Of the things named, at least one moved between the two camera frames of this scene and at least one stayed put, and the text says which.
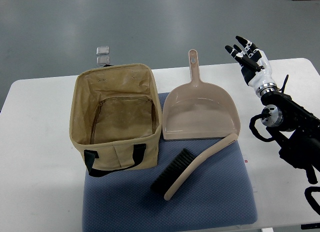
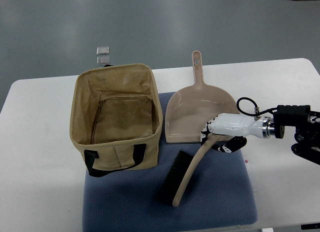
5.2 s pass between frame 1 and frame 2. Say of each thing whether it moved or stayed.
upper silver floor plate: stayed
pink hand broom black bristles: moved
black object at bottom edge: stayed
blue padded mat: stayed
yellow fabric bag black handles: stayed
